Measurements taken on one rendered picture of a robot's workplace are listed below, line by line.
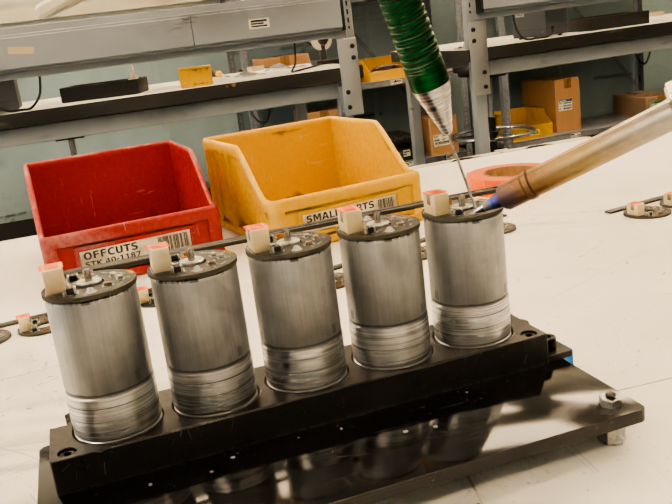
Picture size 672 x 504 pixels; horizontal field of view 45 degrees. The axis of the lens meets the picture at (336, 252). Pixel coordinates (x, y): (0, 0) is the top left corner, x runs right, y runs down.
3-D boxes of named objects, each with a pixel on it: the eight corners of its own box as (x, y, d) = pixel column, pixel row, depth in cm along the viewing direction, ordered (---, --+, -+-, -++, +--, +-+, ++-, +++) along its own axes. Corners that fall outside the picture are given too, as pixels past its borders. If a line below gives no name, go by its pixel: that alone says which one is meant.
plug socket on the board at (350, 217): (372, 229, 24) (369, 207, 24) (344, 235, 24) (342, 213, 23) (362, 224, 25) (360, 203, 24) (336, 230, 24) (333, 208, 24)
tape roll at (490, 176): (551, 175, 58) (550, 159, 58) (561, 193, 52) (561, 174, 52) (466, 183, 59) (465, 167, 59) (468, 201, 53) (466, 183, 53)
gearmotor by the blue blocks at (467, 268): (527, 362, 26) (517, 203, 24) (457, 381, 25) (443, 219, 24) (489, 337, 28) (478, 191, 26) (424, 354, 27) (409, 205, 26)
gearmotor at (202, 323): (270, 431, 23) (243, 260, 22) (185, 454, 23) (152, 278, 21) (251, 398, 25) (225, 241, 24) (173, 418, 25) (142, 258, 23)
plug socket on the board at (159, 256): (182, 268, 22) (177, 245, 22) (150, 275, 22) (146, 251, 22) (178, 262, 23) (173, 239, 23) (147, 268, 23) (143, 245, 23)
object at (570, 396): (513, 356, 29) (510, 327, 29) (648, 443, 22) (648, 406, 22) (47, 480, 25) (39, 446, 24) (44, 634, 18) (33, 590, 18)
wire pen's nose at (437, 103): (421, 141, 23) (404, 93, 23) (447, 122, 24) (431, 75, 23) (448, 143, 22) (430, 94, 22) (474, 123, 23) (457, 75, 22)
